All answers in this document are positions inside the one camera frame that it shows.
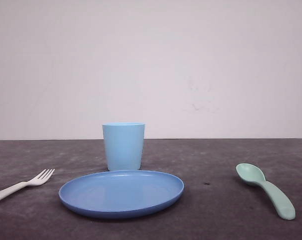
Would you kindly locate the light blue plastic cup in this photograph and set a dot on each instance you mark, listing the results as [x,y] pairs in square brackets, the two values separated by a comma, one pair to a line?
[123,143]

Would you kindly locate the blue plastic plate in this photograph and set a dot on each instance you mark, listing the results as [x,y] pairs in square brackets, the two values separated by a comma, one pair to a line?
[121,194]

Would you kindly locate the mint green plastic spoon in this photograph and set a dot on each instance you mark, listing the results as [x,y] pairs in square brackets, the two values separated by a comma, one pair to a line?
[253,176]

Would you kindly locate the white plastic fork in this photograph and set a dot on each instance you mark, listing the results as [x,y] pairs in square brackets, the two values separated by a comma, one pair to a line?
[38,180]

